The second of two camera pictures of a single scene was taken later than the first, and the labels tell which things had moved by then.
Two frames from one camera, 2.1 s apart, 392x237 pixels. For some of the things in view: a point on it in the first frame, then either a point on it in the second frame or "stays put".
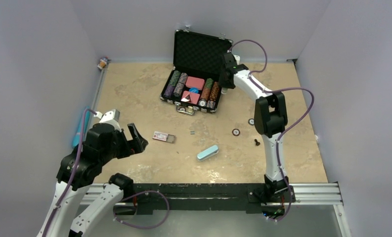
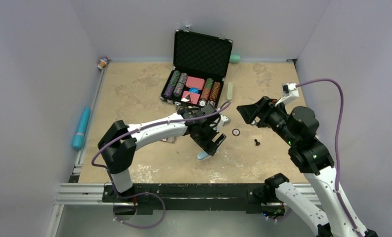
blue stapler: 207,153 stays put
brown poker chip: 236,132 stays put
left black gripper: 137,145 to 208,145
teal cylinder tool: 77,138 stays put
